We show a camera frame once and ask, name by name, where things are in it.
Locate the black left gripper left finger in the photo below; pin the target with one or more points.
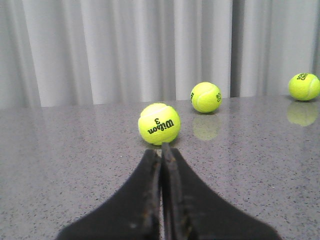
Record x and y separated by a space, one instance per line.
132 213

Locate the centre yellow tennis ball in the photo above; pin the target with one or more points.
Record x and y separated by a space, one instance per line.
304 86

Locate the Roland Garros tennis ball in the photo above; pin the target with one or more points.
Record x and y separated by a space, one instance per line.
206 97

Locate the Wilson 3 tennis ball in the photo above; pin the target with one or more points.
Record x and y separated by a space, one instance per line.
159 123

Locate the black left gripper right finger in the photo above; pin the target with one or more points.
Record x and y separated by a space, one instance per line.
192 211

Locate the grey pleated curtain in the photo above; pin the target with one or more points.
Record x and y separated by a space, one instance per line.
83 52

